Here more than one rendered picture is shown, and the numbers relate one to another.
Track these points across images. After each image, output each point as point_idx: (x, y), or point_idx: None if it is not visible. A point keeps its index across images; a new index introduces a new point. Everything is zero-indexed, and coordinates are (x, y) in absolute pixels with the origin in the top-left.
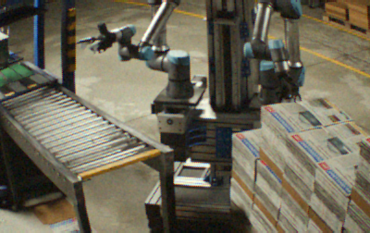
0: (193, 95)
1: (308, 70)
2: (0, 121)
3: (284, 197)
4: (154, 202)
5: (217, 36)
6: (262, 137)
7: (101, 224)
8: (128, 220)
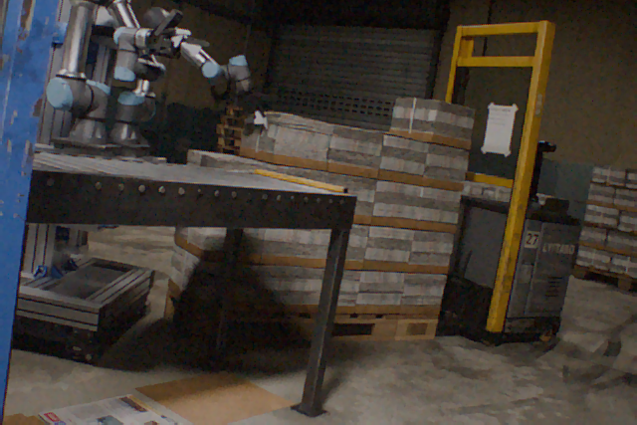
0: None
1: None
2: (51, 212)
3: (333, 180)
4: (98, 304)
5: (107, 64)
6: (278, 143)
7: (65, 396)
8: (50, 375)
